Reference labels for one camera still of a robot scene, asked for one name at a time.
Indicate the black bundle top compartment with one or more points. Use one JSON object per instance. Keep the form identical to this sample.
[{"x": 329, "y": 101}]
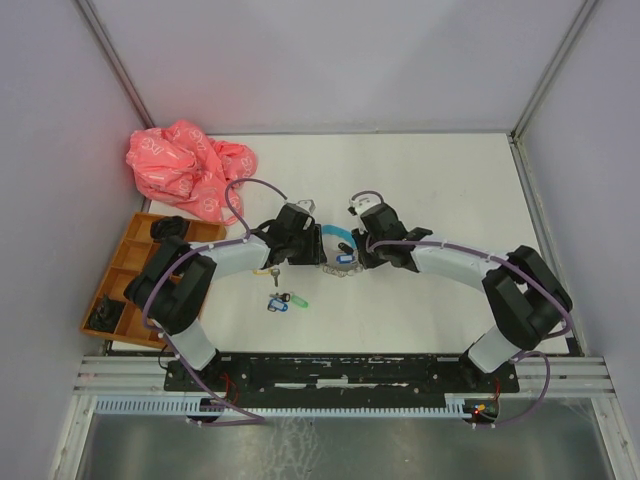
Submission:
[{"x": 166, "y": 227}]

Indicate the black bundle compartment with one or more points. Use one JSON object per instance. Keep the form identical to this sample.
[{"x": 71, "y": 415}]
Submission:
[
  {"x": 106, "y": 315},
  {"x": 166, "y": 227}
]

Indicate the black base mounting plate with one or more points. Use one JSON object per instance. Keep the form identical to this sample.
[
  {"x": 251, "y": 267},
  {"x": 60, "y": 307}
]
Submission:
[{"x": 288, "y": 380}]

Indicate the blue key tag on table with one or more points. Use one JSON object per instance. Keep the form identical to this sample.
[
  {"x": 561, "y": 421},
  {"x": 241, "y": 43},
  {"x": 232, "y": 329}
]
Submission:
[{"x": 277, "y": 305}]

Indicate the black bundle bottom compartment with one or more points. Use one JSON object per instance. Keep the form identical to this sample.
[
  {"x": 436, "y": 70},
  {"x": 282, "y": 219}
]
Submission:
[{"x": 106, "y": 315}]

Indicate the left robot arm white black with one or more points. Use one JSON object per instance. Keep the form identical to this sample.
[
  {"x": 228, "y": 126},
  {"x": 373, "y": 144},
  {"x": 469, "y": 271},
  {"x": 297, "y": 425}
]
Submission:
[{"x": 173, "y": 285}]

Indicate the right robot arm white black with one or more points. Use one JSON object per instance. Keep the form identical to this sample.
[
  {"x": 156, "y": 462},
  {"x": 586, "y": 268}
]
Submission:
[{"x": 528, "y": 303}]

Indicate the aluminium frame rail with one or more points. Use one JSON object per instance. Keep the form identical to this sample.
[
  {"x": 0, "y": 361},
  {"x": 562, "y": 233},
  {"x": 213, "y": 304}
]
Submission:
[{"x": 571, "y": 377}]

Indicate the orange wooden compartment tray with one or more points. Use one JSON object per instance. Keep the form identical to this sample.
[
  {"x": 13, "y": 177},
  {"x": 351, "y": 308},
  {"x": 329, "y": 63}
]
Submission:
[{"x": 136, "y": 248}]

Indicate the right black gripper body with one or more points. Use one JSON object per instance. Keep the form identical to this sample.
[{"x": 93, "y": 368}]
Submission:
[{"x": 363, "y": 241}]

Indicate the dark blue key tag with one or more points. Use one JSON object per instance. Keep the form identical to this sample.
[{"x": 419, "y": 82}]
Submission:
[{"x": 345, "y": 259}]

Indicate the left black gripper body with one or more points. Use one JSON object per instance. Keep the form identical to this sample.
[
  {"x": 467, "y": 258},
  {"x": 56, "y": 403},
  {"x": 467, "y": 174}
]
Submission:
[{"x": 306, "y": 248}]

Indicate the pink plastic bag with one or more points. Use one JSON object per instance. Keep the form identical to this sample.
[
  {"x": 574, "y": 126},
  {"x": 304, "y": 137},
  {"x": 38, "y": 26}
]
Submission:
[{"x": 182, "y": 167}]

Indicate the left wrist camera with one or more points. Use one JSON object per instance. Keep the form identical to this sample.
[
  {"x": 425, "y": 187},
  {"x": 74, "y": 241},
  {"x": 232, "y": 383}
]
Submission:
[{"x": 308, "y": 205}]

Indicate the green key tag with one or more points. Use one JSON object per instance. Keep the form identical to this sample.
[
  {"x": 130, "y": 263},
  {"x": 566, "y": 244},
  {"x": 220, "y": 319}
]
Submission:
[{"x": 298, "y": 301}]

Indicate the light blue key tag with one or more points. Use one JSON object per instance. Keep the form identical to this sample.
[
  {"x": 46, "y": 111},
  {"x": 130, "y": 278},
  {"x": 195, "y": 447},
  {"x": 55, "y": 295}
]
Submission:
[{"x": 345, "y": 235}]

